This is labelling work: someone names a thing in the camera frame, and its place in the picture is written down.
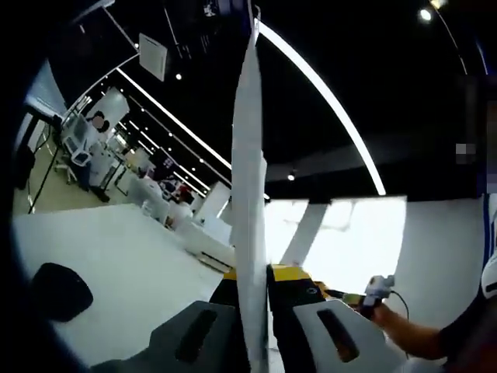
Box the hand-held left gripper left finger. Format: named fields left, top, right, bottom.
left=89, top=269, right=249, bottom=373

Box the black tripod stand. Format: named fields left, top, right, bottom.
left=26, top=147, right=63, bottom=214

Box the blue white printed garment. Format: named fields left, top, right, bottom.
left=481, top=192, right=497, bottom=300

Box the black rounded object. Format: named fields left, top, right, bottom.
left=30, top=262, right=95, bottom=323

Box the ceiling air conditioner unit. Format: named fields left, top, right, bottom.
left=137, top=33, right=169, bottom=82

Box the white office chair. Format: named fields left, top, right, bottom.
left=61, top=116, right=93, bottom=183

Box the dark ceiling screen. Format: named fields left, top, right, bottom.
left=162, top=0, right=249, bottom=63

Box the long ceiling light strip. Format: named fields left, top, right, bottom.
left=116, top=68, right=234, bottom=171
left=257, top=19, right=388, bottom=196

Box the person's black shirt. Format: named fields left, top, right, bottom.
left=437, top=301, right=497, bottom=373

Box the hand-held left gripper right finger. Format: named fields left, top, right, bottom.
left=266, top=263, right=407, bottom=373

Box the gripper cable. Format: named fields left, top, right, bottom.
left=389, top=289, right=411, bottom=323

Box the white printer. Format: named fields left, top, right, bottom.
left=176, top=215, right=236, bottom=273

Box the white table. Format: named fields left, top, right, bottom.
left=13, top=204, right=249, bottom=368

